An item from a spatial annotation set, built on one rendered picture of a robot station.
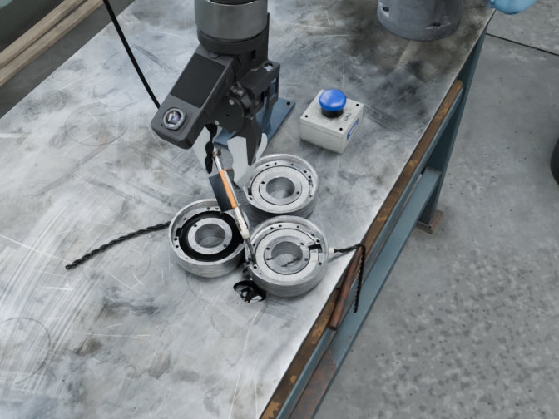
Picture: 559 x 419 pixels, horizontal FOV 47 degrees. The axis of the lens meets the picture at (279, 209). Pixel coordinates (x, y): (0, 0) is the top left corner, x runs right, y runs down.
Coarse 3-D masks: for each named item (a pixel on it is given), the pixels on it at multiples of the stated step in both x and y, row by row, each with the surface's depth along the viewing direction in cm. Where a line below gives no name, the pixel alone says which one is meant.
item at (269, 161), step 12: (264, 156) 89; (276, 156) 90; (288, 156) 90; (264, 168) 90; (300, 168) 90; (312, 168) 88; (252, 180) 88; (264, 180) 88; (276, 180) 89; (288, 180) 89; (312, 180) 88; (264, 192) 87; (300, 192) 87; (312, 192) 87; (252, 204) 84; (276, 204) 86; (288, 204) 86; (312, 204) 86; (264, 216) 85; (276, 216) 84; (300, 216) 85
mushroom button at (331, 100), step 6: (330, 90) 93; (336, 90) 93; (324, 96) 92; (330, 96) 92; (336, 96) 92; (342, 96) 92; (324, 102) 91; (330, 102) 91; (336, 102) 91; (342, 102) 91; (324, 108) 92; (330, 108) 91; (336, 108) 91; (342, 108) 92
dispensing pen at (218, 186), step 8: (216, 152) 80; (216, 160) 80; (224, 168) 80; (216, 176) 78; (216, 184) 78; (224, 184) 78; (216, 192) 79; (224, 192) 78; (224, 200) 78; (224, 208) 79; (232, 208) 78; (240, 208) 80; (240, 216) 80; (240, 224) 80; (240, 232) 80; (248, 232) 80; (248, 240) 80
